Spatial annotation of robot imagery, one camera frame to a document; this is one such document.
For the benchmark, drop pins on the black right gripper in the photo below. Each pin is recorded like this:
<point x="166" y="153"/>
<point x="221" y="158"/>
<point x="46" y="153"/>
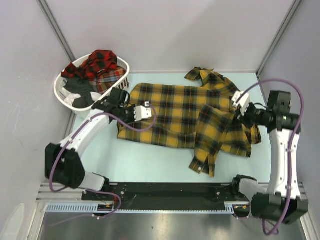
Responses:
<point x="243" y="119"/>

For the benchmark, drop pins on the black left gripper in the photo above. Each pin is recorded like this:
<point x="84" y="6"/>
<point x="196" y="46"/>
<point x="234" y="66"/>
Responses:
<point x="132" y="118"/>

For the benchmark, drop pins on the yellow plaid long sleeve shirt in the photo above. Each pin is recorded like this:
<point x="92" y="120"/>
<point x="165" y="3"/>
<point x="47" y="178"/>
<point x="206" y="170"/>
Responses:
<point x="198" y="118"/>

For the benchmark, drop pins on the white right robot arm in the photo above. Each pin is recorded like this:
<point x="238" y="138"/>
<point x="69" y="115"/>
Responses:
<point x="282" y="198"/>

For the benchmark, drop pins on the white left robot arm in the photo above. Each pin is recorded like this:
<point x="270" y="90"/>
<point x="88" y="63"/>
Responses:
<point x="63" y="165"/>

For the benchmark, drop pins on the red tan plaid shirt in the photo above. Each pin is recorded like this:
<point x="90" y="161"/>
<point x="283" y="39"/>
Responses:
<point x="107" y="80"/>

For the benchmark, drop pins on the dark grey garment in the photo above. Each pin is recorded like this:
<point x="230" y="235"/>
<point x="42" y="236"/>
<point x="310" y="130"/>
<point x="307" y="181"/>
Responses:
<point x="83" y="88"/>

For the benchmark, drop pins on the white garment in basket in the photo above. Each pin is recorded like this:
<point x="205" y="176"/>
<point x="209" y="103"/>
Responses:
<point x="69" y="100"/>

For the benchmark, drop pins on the red black checkered shirt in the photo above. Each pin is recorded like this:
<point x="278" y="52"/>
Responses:
<point x="98" y="63"/>

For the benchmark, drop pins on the white plastic laundry basket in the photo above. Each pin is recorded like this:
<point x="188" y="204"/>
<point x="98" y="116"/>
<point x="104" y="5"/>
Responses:
<point x="61" y="94"/>

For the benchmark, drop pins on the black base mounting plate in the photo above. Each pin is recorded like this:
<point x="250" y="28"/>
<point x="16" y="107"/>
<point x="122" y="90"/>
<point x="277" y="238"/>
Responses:
<point x="176" y="195"/>

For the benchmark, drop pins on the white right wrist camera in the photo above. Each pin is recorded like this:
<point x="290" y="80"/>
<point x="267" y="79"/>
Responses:
<point x="241" y="101"/>

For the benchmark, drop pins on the white cable duct rail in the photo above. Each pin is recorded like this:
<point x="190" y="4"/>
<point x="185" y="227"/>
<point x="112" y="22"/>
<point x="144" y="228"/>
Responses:
<point x="101" y="209"/>

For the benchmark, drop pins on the aluminium frame rail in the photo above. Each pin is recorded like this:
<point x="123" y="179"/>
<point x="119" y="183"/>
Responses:
<point x="68" y="195"/>

